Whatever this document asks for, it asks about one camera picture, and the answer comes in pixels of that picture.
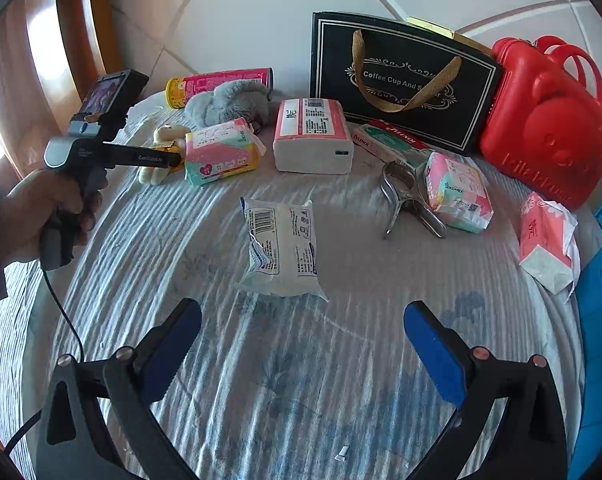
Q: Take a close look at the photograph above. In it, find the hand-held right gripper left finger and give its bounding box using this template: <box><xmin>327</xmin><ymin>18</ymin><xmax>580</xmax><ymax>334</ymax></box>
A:
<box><xmin>35</xmin><ymin>297</ymin><xmax>203</xmax><ymax>480</ymax></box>

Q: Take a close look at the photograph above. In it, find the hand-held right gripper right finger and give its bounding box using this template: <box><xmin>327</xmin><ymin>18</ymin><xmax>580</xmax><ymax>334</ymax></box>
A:
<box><xmin>403</xmin><ymin>301</ymin><xmax>569</xmax><ymax>480</ymax></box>

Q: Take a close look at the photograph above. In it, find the small beige teddy bear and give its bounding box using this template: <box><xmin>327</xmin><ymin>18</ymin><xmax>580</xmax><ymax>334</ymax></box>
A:
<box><xmin>138</xmin><ymin>124</ymin><xmax>189</xmax><ymax>185</ymax></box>

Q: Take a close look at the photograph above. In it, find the pink green pad pack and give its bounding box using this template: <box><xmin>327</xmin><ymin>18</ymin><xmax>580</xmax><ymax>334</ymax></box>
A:
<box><xmin>183</xmin><ymin>117</ymin><xmax>262</xmax><ymax>188</ymax></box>
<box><xmin>423</xmin><ymin>151</ymin><xmax>495</xmax><ymax>235</ymax></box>

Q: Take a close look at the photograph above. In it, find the grey plush toy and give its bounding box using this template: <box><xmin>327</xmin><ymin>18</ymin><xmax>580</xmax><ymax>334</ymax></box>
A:
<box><xmin>185</xmin><ymin>80</ymin><xmax>272</xmax><ymax>128</ymax></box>

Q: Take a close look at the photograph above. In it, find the white wipes packet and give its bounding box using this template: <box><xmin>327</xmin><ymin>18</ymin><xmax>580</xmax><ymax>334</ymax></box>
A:
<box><xmin>237</xmin><ymin>196</ymin><xmax>330</xmax><ymax>303</ymax></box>

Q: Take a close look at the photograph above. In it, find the pink tissue pack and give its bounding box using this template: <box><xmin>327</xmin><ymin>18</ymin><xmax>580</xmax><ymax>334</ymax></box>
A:
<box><xmin>518</xmin><ymin>191</ymin><xmax>582</xmax><ymax>301</ymax></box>
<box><xmin>272</xmin><ymin>97</ymin><xmax>356</xmax><ymax>176</ymax></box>

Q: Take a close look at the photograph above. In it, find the blue plastic crate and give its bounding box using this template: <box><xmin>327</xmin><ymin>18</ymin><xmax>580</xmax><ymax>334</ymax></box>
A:
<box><xmin>564</xmin><ymin>190</ymin><xmax>602</xmax><ymax>480</ymax></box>

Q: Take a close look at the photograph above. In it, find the metal hole punch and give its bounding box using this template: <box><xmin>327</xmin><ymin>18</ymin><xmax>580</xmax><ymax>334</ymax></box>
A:
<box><xmin>380</xmin><ymin>160</ymin><xmax>448</xmax><ymax>240</ymax></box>

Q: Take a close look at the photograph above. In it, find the person's left hand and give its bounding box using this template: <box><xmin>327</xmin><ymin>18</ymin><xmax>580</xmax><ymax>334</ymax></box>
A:
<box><xmin>0</xmin><ymin>167</ymin><xmax>109</xmax><ymax>273</ymax></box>

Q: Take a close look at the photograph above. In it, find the pink cylindrical can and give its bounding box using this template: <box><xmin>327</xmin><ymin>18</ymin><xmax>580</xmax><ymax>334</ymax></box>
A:
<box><xmin>165</xmin><ymin>67</ymin><xmax>274</xmax><ymax>110</ymax></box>

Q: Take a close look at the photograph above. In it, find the striped bed sheet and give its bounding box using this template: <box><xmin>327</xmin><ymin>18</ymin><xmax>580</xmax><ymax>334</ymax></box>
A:
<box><xmin>0</xmin><ymin>87</ymin><xmax>602</xmax><ymax>480</ymax></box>

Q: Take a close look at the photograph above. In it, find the red green medicine box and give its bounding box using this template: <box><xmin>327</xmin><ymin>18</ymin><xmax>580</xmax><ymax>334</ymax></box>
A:
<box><xmin>350</xmin><ymin>119</ymin><xmax>432</xmax><ymax>166</ymax></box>

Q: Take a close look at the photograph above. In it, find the red bear case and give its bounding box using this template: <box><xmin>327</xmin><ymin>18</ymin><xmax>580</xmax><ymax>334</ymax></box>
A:
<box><xmin>478</xmin><ymin>35</ymin><xmax>602</xmax><ymax>212</ymax></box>

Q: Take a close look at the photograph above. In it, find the black gift box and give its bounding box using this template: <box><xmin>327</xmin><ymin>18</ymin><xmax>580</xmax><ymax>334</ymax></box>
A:
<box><xmin>309</xmin><ymin>11</ymin><xmax>504</xmax><ymax>157</ymax></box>

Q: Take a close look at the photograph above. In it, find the gold flat box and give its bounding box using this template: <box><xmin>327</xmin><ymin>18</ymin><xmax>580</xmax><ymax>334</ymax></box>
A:
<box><xmin>406</xmin><ymin>16</ymin><xmax>494</xmax><ymax>53</ymax></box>

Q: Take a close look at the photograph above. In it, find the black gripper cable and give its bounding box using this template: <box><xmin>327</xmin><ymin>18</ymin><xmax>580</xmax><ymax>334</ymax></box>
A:
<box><xmin>3</xmin><ymin>266</ymin><xmax>86</xmax><ymax>456</ymax></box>

